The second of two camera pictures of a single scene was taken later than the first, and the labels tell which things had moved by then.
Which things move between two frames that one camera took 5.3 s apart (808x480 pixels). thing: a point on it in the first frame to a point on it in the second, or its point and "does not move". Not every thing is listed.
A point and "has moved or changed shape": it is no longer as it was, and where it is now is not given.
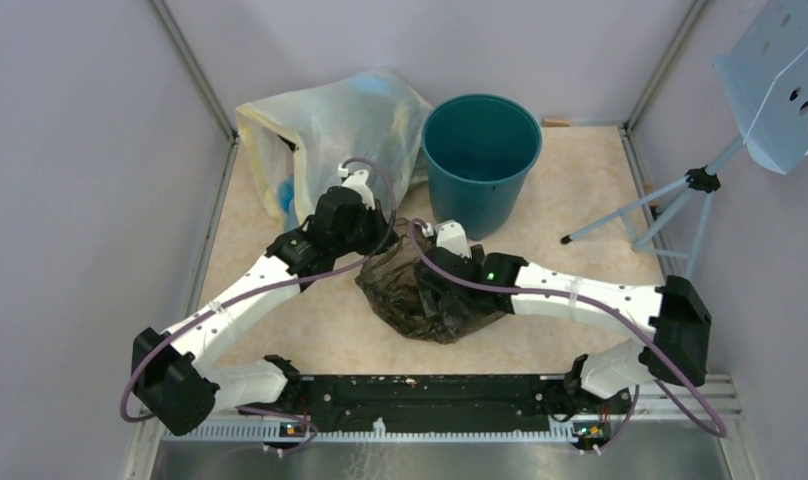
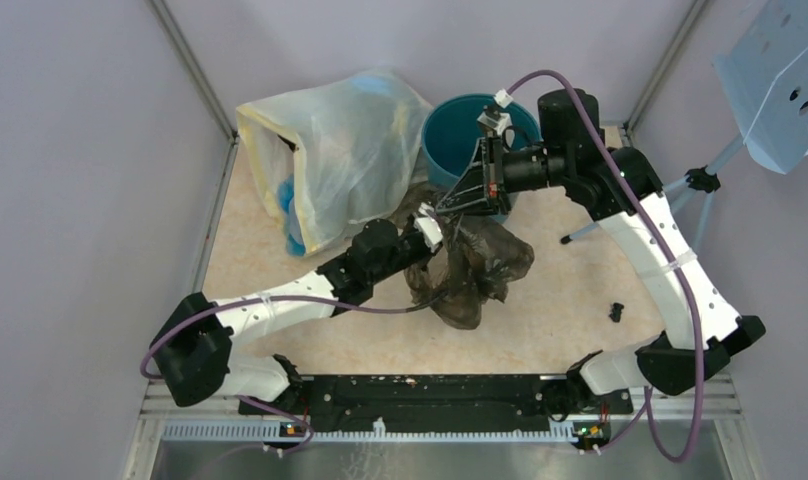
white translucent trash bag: x=297 y=143 does not move
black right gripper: x=429 y=298 to x=481 y=188
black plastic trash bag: x=387 y=276 has moved or changed shape
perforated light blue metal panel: x=774 y=82 does not move
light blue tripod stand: x=701 y=178 does not move
